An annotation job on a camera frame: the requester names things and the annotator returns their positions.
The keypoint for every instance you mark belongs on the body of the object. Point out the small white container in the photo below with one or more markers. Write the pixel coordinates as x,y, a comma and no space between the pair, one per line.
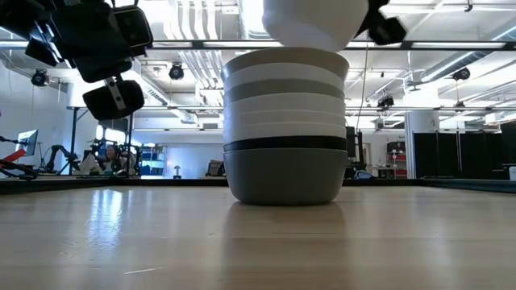
513,173

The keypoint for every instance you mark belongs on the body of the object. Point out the small desktop monitor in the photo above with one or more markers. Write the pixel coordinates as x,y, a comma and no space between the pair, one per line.
27,143

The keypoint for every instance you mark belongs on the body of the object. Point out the dark box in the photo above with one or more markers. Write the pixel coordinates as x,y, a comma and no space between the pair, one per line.
215,168

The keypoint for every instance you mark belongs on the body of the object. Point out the black upright monitor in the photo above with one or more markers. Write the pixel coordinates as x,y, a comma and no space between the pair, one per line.
351,147

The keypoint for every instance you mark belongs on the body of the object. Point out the white bowl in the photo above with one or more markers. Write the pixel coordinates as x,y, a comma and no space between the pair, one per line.
284,131
284,118
314,20
284,102
284,71

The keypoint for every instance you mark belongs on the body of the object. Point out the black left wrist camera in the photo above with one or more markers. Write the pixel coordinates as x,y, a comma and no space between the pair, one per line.
133,28

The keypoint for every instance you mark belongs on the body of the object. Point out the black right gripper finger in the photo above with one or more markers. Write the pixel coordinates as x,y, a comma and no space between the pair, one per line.
387,31

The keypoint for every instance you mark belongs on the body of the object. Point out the black folding partition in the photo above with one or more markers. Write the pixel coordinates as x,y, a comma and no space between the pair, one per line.
463,155

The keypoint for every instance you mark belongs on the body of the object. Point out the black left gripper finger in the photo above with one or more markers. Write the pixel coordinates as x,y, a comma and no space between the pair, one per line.
115,100

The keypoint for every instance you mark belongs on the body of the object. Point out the person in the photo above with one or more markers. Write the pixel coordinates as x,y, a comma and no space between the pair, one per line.
111,159

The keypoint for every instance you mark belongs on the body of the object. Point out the small table lamp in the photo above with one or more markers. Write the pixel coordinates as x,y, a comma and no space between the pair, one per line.
176,171

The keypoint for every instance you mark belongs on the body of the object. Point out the background black robot arm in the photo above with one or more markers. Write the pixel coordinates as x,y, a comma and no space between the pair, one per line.
60,155

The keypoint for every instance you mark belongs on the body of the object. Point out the red storage shelf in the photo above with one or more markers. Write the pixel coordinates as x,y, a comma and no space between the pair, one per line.
397,159

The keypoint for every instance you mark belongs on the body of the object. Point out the red flat piece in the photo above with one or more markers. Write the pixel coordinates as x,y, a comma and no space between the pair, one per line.
14,155

